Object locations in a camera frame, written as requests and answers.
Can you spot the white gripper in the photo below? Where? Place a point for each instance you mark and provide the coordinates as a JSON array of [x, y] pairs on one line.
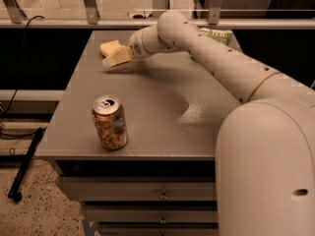
[[136, 45]]

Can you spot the yellow sponge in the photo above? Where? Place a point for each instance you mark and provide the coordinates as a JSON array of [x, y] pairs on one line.
[[109, 47]]

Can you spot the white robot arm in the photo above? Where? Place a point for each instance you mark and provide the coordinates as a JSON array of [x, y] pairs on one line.
[[265, 152]]

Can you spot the orange soda can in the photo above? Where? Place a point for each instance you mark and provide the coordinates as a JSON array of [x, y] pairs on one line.
[[109, 120]]

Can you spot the grey drawer cabinet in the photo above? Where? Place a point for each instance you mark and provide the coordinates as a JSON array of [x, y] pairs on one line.
[[173, 107]]

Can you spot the green chip bag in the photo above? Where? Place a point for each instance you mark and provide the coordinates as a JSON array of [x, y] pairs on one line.
[[222, 36]]

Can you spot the top grey drawer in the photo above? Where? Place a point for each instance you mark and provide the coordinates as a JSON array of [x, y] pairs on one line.
[[134, 190]]

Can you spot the grey drawer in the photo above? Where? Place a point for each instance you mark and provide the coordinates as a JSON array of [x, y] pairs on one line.
[[155, 230], [155, 214], [134, 190]]

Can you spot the middle grey drawer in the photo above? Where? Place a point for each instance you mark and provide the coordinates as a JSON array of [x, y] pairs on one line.
[[155, 214]]

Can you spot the black rod on floor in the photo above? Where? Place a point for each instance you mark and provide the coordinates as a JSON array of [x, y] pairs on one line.
[[14, 194]]

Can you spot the bottom grey drawer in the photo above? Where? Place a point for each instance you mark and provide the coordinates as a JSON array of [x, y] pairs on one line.
[[155, 230]]

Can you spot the metal window rail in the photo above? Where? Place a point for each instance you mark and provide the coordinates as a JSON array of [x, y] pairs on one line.
[[223, 24]]

